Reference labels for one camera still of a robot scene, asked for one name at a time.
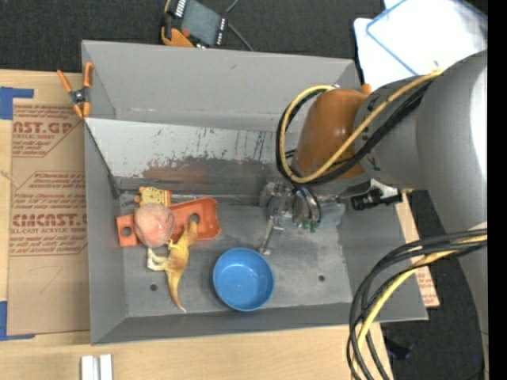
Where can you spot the grey metal bin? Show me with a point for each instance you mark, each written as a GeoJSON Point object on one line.
{"type": "Point", "coordinates": [237, 93]}

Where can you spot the yellow toy dinosaur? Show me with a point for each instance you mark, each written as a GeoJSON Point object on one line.
{"type": "Point", "coordinates": [177, 261]}

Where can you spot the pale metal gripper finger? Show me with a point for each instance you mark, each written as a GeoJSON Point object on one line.
{"type": "Point", "coordinates": [267, 201]}
{"type": "Point", "coordinates": [271, 236]}

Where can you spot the brown cardboard board red print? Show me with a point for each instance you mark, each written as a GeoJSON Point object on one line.
{"type": "Point", "coordinates": [47, 196]}

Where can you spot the orange flat block with holes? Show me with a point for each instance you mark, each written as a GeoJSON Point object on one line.
{"type": "Point", "coordinates": [202, 218]}

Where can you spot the black cylinder on white bracket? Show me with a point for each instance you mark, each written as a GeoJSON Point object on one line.
{"type": "Point", "coordinates": [370, 200]}

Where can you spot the yellow toy clock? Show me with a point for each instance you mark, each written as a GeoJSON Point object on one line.
{"type": "Point", "coordinates": [152, 196]}

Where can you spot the blue bowl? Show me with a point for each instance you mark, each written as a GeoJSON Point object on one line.
{"type": "Point", "coordinates": [242, 279]}

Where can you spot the pink soft ball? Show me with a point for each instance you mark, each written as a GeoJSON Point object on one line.
{"type": "Point", "coordinates": [153, 225]}

